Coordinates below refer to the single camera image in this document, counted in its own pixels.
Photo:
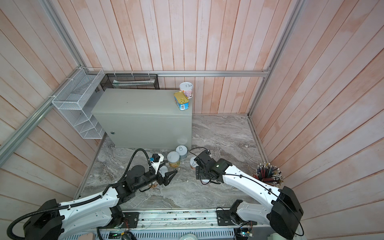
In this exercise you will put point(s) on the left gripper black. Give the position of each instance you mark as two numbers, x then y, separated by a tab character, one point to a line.
166	181

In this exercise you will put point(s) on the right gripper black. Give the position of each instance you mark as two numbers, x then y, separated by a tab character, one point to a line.
199	172

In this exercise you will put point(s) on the orange labelled can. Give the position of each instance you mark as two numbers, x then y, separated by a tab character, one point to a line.
193	163

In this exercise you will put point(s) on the gold rectangular sardine tin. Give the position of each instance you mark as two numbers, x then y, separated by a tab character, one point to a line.
181	100

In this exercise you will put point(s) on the pink can front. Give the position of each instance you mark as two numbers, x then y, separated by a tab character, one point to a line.
187	89

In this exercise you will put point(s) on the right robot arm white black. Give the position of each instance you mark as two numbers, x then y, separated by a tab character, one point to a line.
278	208

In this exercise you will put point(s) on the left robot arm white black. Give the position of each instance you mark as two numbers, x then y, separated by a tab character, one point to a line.
57	221

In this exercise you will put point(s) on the blue labelled can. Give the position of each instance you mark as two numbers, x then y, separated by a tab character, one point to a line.
163	170

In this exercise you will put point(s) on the yellow can plastic lid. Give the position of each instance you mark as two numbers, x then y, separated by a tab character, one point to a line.
173	159

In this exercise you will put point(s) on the teal labelled can near cabinet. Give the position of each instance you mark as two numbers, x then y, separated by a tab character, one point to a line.
182	151

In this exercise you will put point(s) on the red pencil holder cup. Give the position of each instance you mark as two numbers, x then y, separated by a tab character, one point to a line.
269	174

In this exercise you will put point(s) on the grey metal cabinet box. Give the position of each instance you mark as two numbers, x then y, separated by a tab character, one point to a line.
148	119

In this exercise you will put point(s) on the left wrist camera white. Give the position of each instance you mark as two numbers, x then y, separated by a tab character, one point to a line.
155	162

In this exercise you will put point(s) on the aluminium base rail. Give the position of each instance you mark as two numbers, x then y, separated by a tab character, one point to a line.
177	220

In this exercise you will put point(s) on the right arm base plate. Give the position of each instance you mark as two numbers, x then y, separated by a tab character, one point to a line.
229	218

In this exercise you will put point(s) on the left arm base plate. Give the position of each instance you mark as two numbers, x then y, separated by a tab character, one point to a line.
123	220

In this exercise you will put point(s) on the black wire mesh basket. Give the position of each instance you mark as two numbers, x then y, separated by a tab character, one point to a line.
130	81

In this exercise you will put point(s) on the white wire mesh shelf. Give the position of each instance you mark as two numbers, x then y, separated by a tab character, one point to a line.
76	100

